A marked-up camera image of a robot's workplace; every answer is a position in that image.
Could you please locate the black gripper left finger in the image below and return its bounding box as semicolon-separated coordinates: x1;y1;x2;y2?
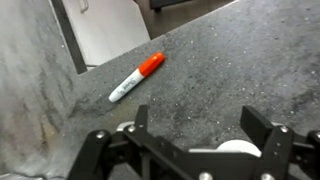
67;105;157;180

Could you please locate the orange capped white marker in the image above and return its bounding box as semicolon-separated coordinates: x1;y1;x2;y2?
108;52;165;102

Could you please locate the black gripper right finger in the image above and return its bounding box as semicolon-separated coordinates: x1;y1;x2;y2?
240;106;320;180

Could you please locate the white ceramic mug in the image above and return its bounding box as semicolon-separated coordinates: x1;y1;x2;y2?
115;120;263;158

